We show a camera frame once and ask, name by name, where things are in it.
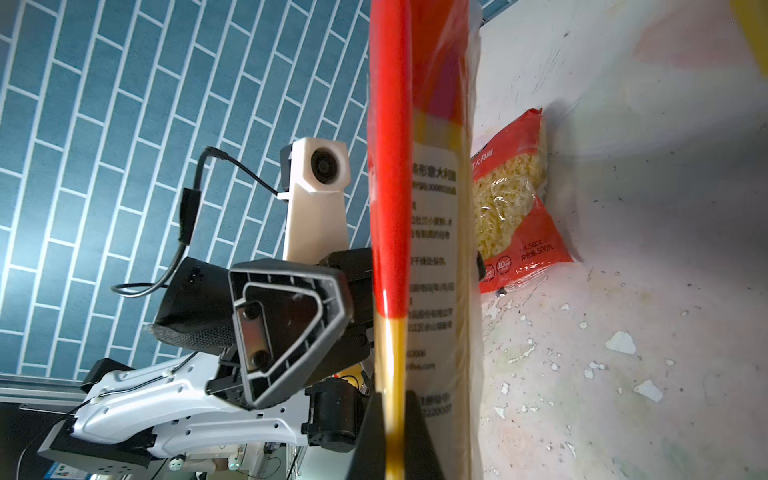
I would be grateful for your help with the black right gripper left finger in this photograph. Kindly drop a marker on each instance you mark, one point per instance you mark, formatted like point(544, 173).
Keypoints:
point(369, 456)

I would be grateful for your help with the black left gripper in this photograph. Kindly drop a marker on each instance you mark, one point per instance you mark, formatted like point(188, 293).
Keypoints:
point(277, 329)

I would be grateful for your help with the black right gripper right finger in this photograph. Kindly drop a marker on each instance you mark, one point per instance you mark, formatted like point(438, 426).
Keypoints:
point(421, 460)

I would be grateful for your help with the red macaroni bag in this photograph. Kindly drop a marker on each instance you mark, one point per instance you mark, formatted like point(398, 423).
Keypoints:
point(516, 236)

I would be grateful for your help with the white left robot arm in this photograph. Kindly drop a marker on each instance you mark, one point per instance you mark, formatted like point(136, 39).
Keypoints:
point(131, 418)

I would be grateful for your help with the yellow shelf with coloured boards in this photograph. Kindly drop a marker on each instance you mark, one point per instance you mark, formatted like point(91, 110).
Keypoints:
point(752, 17)

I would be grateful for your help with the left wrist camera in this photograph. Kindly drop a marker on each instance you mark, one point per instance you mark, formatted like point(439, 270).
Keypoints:
point(314, 175)

